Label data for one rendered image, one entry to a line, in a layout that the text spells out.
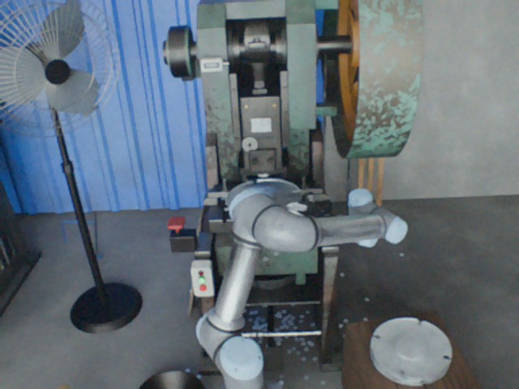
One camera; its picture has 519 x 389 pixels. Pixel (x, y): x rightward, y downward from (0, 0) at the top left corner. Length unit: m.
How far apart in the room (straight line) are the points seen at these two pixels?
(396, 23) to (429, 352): 1.12
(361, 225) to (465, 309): 1.35
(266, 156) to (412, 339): 0.86
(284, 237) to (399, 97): 0.54
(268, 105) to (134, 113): 1.53
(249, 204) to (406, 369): 0.83
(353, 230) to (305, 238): 0.18
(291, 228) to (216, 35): 0.73
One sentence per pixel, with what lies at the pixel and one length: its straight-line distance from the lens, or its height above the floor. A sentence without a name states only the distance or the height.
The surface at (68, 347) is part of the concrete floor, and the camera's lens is 2.56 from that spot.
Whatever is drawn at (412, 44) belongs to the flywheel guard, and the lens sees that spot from 1.44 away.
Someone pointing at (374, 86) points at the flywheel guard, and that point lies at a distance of 1.44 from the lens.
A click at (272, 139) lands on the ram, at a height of 1.01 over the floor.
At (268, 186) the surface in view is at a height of 0.78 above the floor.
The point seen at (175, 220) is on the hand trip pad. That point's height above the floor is 0.76.
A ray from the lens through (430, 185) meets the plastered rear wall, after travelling 3.49.
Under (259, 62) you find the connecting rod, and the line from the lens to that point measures 1.75.
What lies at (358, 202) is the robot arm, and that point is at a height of 0.94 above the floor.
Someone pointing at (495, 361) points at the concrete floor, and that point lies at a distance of 2.44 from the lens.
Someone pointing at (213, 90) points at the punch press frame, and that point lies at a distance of 1.71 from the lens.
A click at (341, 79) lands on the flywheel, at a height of 1.14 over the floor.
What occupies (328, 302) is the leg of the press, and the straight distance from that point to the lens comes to 1.97.
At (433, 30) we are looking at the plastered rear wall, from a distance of 3.11.
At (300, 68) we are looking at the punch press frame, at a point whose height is 1.28.
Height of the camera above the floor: 1.72
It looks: 30 degrees down
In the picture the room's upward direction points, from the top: 3 degrees counter-clockwise
